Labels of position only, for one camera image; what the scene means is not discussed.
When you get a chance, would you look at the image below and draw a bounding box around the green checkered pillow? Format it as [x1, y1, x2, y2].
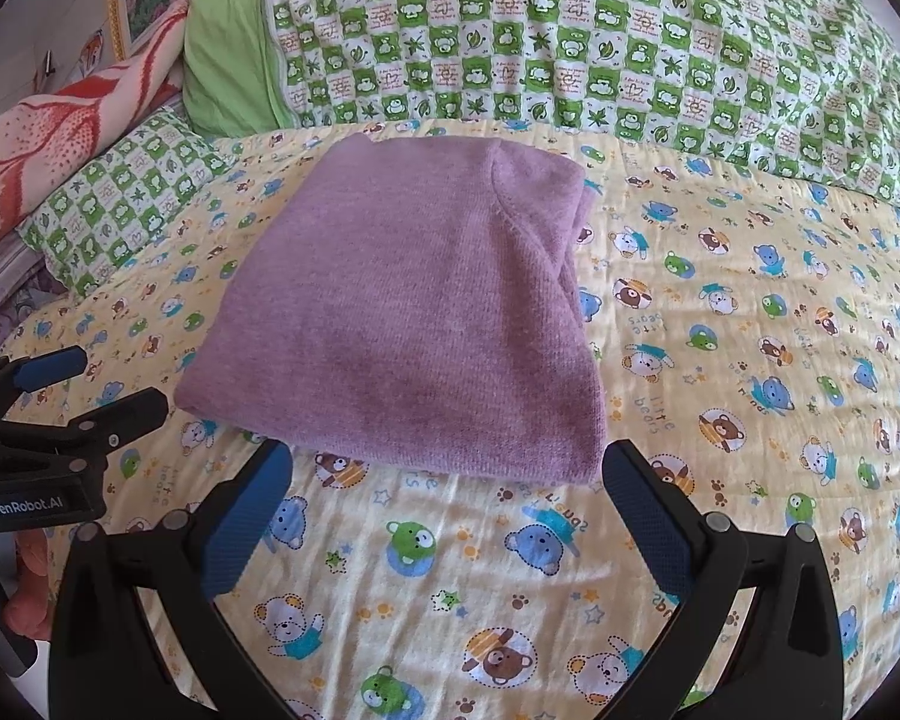
[17, 107, 230, 296]

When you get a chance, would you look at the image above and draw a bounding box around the yellow cartoon bear bedsheet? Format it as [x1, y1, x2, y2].
[4, 124, 900, 718]

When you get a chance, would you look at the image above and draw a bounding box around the purple knit sweater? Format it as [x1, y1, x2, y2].
[175, 133, 606, 484]

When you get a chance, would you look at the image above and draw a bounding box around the striped purple fabric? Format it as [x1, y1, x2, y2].
[0, 232, 66, 346]

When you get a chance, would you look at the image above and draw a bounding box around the green white checkered quilt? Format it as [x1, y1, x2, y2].
[181, 0, 900, 220]

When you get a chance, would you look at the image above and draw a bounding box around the person left hand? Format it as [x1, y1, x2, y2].
[4, 530, 53, 640]

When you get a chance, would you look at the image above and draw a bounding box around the red cream floral blanket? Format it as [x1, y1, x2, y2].
[0, 0, 190, 241]

